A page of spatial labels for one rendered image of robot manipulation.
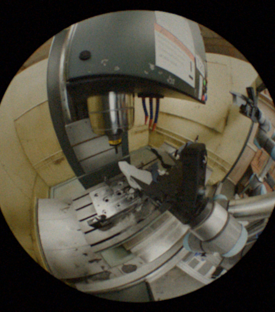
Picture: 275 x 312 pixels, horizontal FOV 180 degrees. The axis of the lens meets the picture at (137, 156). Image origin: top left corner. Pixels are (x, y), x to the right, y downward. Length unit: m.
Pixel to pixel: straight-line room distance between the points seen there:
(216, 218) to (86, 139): 0.81
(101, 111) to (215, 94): 1.09
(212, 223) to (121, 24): 0.30
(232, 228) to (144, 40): 0.31
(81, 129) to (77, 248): 1.04
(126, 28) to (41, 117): 1.15
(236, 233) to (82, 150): 0.91
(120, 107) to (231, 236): 0.37
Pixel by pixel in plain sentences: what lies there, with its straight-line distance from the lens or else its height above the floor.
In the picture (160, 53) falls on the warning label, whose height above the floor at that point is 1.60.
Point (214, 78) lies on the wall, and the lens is 1.19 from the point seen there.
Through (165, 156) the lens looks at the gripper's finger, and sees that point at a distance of 0.22.
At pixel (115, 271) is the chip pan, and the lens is 0.97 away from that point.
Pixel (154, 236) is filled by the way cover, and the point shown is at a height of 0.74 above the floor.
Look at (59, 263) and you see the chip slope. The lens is 1.06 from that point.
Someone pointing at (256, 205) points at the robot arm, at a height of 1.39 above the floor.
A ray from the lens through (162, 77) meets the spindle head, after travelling 0.15.
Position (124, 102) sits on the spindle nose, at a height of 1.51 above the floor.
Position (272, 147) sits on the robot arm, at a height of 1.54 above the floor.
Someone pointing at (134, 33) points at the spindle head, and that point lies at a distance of 0.15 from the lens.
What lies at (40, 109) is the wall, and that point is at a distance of 1.22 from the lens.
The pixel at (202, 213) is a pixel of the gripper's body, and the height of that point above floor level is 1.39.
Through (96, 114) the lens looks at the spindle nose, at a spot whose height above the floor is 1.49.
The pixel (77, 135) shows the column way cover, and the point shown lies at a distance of 0.75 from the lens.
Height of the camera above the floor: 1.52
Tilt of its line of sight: 37 degrees down
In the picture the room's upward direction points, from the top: straight up
